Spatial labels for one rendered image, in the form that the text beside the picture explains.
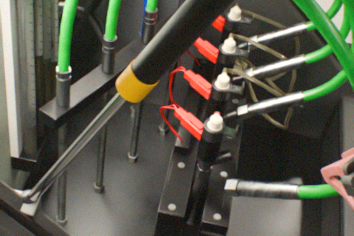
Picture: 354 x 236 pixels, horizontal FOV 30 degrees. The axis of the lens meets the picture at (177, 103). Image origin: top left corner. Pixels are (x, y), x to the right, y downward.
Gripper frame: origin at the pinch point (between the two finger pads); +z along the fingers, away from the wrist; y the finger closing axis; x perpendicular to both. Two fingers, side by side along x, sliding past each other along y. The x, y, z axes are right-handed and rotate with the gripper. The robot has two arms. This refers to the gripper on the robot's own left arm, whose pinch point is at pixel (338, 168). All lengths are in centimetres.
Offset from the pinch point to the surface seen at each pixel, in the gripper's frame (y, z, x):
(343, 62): -0.3, -7.7, -11.8
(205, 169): 3.9, 25.1, 1.2
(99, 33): 2.5, 43.6, -20.2
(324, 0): -46, 55, -4
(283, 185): 3.7, 5.9, 0.7
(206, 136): 3.3, 20.8, -4.1
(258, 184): 5.0, 8.8, 0.2
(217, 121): 1.7, 19.1, -5.4
